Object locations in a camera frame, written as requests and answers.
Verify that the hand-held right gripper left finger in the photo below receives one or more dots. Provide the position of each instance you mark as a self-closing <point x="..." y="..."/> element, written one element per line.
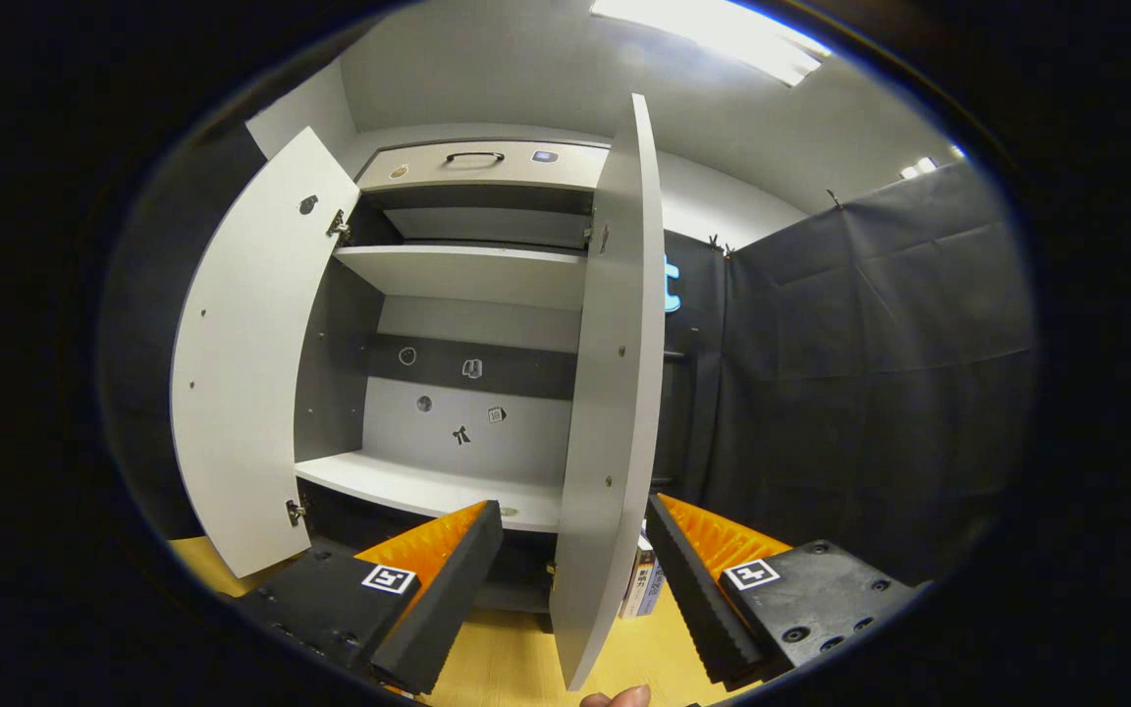
<point x="453" y="589"/>

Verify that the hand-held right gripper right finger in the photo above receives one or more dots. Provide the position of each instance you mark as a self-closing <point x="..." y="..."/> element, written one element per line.
<point x="688" y="589"/>

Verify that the white cabinet door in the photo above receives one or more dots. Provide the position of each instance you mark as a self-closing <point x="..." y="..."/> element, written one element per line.
<point x="605" y="412"/>
<point x="251" y="373"/>

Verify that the white and grey cabinet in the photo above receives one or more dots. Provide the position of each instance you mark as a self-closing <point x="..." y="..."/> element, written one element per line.
<point x="467" y="275"/>

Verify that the beige cabinet drawer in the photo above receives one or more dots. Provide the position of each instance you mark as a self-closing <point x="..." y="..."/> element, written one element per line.
<point x="487" y="178"/>

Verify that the black backdrop cloth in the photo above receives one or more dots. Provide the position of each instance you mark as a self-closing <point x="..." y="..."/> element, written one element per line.
<point x="870" y="373"/>

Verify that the small ceiling light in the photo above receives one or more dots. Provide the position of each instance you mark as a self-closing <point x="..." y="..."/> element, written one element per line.
<point x="919" y="167"/>

